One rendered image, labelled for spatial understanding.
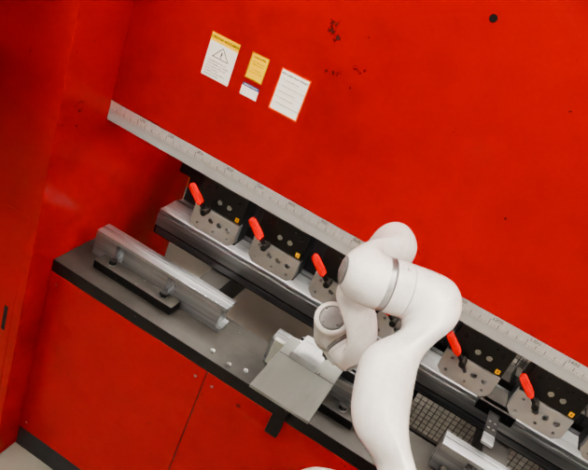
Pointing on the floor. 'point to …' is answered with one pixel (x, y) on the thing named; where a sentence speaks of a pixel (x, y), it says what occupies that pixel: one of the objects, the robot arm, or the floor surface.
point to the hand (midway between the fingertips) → (329, 353)
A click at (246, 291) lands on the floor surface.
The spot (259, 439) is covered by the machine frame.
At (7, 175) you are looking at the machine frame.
